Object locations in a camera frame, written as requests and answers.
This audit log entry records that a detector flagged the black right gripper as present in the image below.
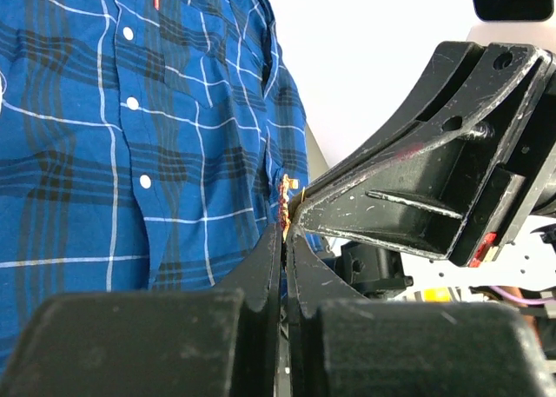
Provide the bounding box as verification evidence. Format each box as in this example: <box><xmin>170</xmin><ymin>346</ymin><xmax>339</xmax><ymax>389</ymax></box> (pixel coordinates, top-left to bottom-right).
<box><xmin>293</xmin><ymin>43</ymin><xmax>555</xmax><ymax>267</ymax></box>

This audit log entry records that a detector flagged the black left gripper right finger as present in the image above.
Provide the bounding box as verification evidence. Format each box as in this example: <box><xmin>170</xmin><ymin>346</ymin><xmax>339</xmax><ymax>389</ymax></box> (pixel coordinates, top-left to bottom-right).
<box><xmin>286</xmin><ymin>230</ymin><xmax>555</xmax><ymax>396</ymax></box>

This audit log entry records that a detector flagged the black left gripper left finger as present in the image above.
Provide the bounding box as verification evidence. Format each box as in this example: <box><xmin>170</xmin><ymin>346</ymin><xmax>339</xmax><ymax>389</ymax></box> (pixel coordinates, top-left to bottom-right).
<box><xmin>1</xmin><ymin>224</ymin><xmax>282</xmax><ymax>396</ymax></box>

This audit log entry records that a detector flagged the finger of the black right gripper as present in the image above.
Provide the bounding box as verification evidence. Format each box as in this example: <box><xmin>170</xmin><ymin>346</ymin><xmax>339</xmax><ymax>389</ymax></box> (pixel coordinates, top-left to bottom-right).
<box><xmin>305</xmin><ymin>42</ymin><xmax>486</xmax><ymax>197</ymax></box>

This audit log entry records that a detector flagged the red maple leaf brooch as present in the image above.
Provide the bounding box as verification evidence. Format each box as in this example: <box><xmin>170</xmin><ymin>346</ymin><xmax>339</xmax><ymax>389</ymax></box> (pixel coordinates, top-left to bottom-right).
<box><xmin>279</xmin><ymin>174</ymin><xmax>300</xmax><ymax>243</ymax></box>

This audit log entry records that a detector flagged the blue plaid button shirt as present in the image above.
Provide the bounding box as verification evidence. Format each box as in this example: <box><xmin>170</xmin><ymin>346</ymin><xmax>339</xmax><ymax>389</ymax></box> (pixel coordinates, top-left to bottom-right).
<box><xmin>1</xmin><ymin>0</ymin><xmax>309</xmax><ymax>361</ymax></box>

